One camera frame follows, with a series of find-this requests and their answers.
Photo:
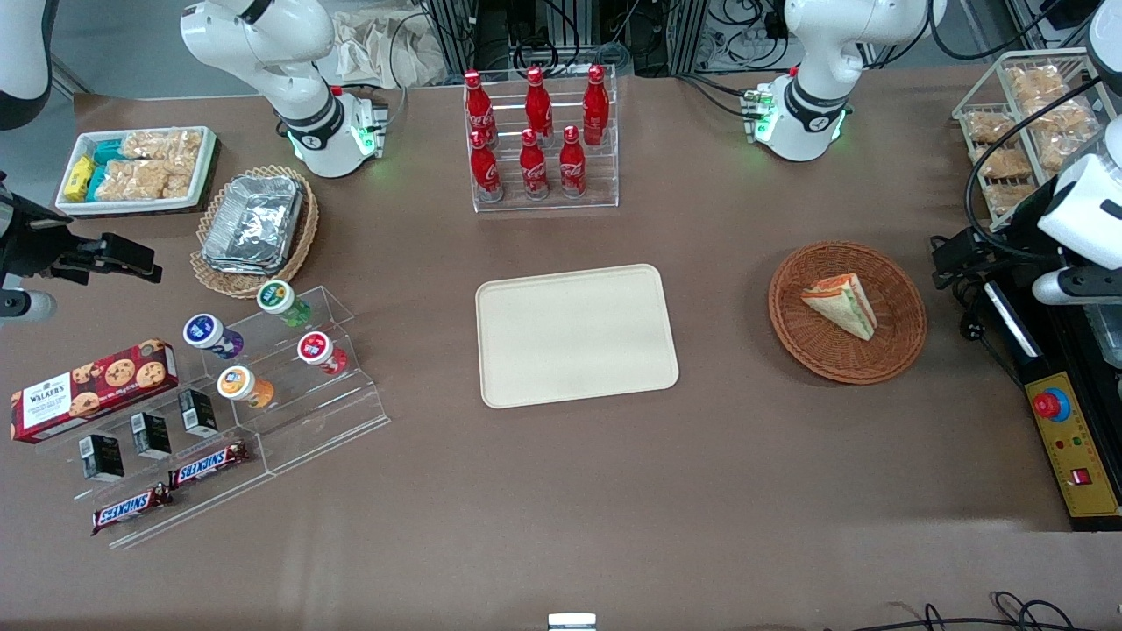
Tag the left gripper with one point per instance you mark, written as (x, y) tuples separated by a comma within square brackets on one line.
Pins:
[(989, 259)]

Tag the triangular sandwich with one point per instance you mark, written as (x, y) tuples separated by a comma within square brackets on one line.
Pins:
[(846, 302)]

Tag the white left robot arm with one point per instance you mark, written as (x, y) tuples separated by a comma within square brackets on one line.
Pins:
[(815, 83)]

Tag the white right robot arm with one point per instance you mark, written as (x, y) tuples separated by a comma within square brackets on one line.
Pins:
[(302, 96)]

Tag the white rectangular snack tray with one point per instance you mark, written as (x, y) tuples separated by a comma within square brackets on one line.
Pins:
[(203, 171)]

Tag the light oval wicker basket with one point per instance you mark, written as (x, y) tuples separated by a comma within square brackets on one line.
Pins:
[(302, 237)]

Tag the brown round wicker basket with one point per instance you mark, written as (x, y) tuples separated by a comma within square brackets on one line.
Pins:
[(815, 350)]

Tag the beige rectangular serving tray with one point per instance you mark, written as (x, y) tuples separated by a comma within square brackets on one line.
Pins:
[(574, 337)]

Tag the clear rice cracker packet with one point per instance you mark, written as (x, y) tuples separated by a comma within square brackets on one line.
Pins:
[(162, 144), (131, 180)]

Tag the teal snack packet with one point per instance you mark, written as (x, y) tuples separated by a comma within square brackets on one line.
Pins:
[(96, 182), (107, 151)]

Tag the yellow snack packet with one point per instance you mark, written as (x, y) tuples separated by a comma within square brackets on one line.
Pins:
[(79, 178)]

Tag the purple lidded cup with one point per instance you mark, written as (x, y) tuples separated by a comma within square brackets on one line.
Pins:
[(206, 331)]

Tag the black tabletop machine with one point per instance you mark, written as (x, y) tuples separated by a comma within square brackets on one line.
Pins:
[(1065, 350)]

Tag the stack of foil containers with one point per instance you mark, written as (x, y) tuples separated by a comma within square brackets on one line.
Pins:
[(254, 223)]

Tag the red Walkers cookie box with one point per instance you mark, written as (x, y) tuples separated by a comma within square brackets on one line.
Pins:
[(88, 393)]

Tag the clear container in machine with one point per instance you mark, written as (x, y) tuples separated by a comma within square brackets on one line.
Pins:
[(1106, 337)]

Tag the green lidded cup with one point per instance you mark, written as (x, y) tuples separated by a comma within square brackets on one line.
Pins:
[(279, 298)]

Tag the orange lidded cup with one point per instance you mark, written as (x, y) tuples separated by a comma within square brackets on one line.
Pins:
[(238, 384)]

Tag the small black carton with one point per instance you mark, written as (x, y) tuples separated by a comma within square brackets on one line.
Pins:
[(102, 457), (152, 436), (198, 413)]

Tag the red lidded cup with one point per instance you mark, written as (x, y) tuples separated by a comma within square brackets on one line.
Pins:
[(316, 348)]

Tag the Snickers chocolate bar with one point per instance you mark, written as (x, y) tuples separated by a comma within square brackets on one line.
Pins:
[(131, 508), (209, 464)]

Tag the yellow emergency stop control box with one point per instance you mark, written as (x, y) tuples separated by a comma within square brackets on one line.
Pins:
[(1074, 464)]

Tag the clear acrylic stepped riser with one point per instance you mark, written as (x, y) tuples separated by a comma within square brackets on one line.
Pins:
[(333, 421), (210, 499)]

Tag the crumpled beige cloth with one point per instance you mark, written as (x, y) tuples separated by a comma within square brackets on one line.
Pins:
[(368, 48)]

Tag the red cola bottle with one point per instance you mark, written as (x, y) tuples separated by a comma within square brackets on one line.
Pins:
[(486, 171), (538, 103), (478, 107), (572, 166), (533, 168), (596, 105)]

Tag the clear acrylic bottle rack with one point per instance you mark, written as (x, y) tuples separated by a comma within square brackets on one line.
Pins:
[(548, 203)]

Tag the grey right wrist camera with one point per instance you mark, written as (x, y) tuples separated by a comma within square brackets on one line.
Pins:
[(26, 305)]

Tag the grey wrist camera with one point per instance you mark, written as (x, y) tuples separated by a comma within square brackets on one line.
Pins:
[(1074, 286), (26, 305)]

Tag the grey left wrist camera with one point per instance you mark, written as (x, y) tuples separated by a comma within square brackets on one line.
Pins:
[(1074, 286)]

